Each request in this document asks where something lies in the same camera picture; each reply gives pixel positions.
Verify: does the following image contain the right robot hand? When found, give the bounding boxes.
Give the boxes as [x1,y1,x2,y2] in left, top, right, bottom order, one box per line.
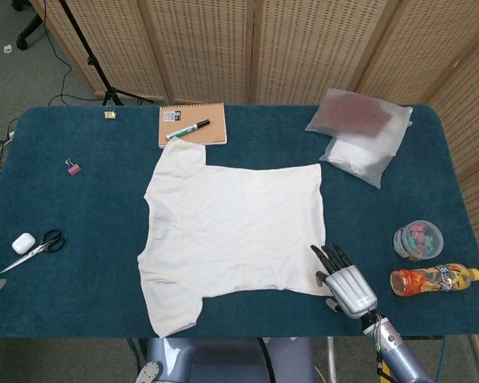
[310,243,379,320]

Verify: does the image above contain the white t-shirt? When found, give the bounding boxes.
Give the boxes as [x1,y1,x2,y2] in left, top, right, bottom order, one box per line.
[137,140,329,339]

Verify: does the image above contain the white earbuds case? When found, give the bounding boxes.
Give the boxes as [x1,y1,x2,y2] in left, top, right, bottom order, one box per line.
[11,232,36,254]

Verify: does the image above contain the white table leg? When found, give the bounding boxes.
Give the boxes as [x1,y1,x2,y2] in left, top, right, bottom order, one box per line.
[326,337,338,383]

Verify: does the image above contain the clear jar of coloured clips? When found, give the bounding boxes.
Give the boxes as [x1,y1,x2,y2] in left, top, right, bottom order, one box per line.
[392,219,445,263]

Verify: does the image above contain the orange drink bottle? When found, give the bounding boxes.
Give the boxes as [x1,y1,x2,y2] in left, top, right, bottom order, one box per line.
[390,262,479,298]

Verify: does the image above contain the frosted bag with white garment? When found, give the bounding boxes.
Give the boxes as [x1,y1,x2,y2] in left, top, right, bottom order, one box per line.
[318,135,394,189]

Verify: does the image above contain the blue table cover mat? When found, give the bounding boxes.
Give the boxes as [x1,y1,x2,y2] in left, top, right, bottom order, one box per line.
[0,104,479,340]

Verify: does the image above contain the blue grey robot torso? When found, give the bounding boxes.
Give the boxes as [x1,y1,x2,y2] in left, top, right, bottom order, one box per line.
[145,337,319,383]

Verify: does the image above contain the frosted bag with red garment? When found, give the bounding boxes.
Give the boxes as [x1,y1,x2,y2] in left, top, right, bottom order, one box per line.
[305,88,414,157]

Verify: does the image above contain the brown spiral notebook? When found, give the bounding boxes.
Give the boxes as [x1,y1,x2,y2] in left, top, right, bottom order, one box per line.
[158,102,228,150]

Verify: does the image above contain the green white marker pen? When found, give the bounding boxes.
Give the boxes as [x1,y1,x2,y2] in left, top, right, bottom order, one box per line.
[165,118,212,141]

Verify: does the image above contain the black tripod stand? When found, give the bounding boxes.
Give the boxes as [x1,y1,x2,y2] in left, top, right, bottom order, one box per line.
[59,0,155,107]

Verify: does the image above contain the black office chair base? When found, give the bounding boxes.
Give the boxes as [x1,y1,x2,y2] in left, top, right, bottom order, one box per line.
[15,0,45,51]

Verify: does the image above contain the black handled scissors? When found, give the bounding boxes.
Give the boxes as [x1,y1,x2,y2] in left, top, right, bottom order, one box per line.
[0,228,66,274]

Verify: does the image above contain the black robot hose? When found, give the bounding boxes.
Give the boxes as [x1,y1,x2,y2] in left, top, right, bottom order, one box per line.
[256,337,275,383]

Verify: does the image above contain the silver perforated bracket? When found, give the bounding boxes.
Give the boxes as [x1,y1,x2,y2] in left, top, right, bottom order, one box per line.
[135,358,163,383]

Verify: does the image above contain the thin black cable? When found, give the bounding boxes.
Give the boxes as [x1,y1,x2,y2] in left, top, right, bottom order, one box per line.
[42,0,105,107]

